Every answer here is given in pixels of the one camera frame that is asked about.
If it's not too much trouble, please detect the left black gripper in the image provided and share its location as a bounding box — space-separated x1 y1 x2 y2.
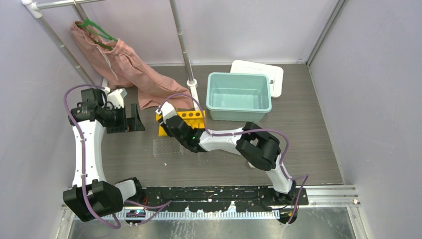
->
104 103 144 133

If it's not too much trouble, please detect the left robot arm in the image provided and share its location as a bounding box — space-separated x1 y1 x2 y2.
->
63 85 146 222

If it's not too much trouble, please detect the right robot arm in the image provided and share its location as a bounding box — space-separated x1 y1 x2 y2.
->
158 116 297 205

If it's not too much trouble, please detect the yellow test tube rack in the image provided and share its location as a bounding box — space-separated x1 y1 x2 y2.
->
155 111 205 136

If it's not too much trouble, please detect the clear well plate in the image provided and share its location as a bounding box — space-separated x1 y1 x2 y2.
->
153 137 183 158

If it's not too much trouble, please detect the pink cloth garment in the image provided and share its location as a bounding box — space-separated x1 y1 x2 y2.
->
70 22 194 109

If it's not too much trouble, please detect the teal plastic bin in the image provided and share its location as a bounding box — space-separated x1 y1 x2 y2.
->
206 72 272 122

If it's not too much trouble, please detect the green clothes hanger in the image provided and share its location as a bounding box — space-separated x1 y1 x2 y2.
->
75 18 118 50

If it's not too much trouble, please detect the white bin lid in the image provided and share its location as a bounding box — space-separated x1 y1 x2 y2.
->
229 60 284 98

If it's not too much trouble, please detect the metal clothes rack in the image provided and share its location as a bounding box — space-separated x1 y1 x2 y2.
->
21 0 200 111

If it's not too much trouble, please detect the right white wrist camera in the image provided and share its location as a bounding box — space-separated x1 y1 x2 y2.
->
156 102 178 123

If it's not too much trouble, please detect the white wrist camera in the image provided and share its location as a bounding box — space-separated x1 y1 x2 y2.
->
156 102 178 123
103 87 127 109

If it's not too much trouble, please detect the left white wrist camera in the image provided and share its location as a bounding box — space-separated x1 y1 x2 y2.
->
103 87 127 109

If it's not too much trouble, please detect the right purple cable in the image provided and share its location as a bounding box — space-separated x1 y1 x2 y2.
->
158 93 309 227

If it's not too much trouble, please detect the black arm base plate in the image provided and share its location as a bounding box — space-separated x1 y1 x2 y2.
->
129 186 296 213

